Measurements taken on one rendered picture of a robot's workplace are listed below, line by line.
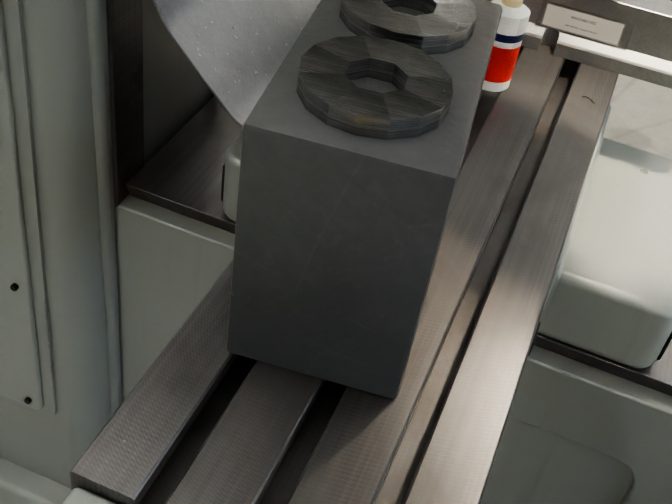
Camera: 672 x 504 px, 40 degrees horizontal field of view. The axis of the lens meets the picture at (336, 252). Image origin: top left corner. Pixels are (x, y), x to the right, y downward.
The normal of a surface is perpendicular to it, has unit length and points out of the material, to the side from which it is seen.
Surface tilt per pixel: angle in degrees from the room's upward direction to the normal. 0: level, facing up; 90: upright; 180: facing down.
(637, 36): 90
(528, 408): 90
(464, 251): 0
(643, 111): 0
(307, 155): 90
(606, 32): 90
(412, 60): 0
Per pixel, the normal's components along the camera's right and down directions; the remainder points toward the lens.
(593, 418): -0.36, 0.58
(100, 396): 0.66, 0.55
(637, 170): 0.13, -0.74
